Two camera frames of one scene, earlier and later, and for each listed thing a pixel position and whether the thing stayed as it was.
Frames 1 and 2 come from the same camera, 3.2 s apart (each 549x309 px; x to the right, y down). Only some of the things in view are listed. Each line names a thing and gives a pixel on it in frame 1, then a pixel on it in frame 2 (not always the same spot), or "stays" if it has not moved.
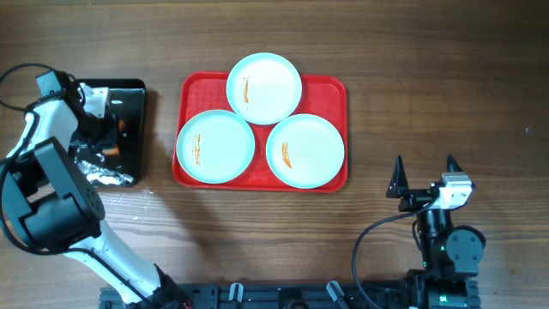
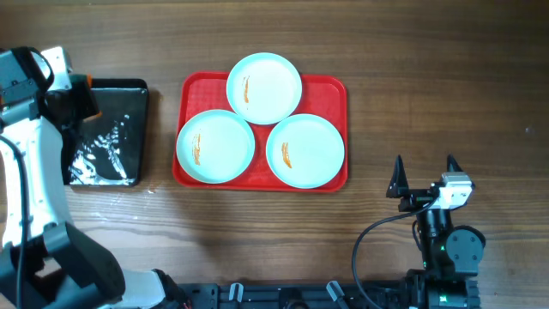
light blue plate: [264, 88] stays
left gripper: [103, 134] to [69, 101]
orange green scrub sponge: [116, 150] to [84, 101]
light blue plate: [215, 147] stays
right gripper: [419, 197] stays
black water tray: [110, 148] stays
